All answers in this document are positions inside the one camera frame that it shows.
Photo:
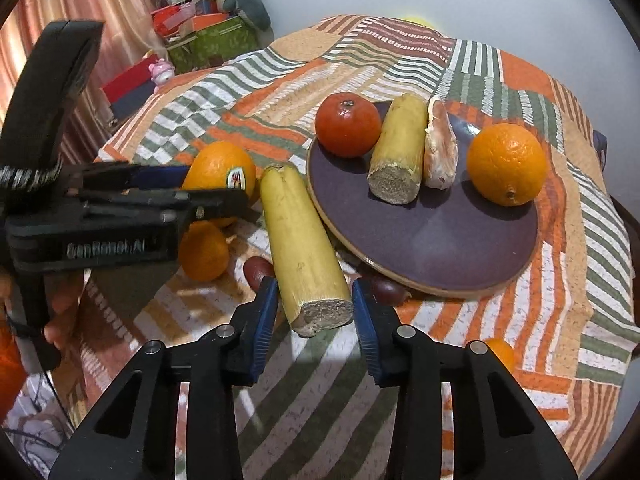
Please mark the pink striped curtain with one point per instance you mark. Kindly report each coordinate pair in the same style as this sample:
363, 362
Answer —
127, 35

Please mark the person's hand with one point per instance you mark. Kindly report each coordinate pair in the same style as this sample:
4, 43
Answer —
63, 292

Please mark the dark red grape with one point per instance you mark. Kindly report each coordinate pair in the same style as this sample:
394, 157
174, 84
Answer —
255, 269
388, 292

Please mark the green storage box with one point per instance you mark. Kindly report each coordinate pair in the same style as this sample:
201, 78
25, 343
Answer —
199, 43

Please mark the dark blue bag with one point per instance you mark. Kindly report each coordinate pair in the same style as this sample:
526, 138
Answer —
600, 144

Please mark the small mandarin orange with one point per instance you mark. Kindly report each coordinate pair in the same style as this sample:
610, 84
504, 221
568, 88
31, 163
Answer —
203, 252

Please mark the patchwork striped bedspread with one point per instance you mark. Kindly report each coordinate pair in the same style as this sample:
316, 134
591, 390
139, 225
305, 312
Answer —
315, 412

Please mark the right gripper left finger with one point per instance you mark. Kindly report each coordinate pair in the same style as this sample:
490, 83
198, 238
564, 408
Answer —
130, 433

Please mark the pink toy figure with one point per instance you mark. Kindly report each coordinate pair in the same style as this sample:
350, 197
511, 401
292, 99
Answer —
161, 72

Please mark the red tomato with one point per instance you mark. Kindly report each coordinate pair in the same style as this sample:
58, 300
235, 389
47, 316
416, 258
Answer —
347, 125

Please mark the dark purple plate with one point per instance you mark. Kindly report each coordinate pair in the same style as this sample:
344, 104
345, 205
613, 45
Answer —
451, 243

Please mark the large orange with sticker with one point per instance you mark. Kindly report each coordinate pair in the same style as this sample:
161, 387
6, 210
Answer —
222, 164

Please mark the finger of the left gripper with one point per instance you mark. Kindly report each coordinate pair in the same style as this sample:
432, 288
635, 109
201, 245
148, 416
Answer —
167, 213
121, 176

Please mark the red and navy box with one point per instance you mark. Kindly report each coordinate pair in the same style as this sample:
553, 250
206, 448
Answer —
129, 90

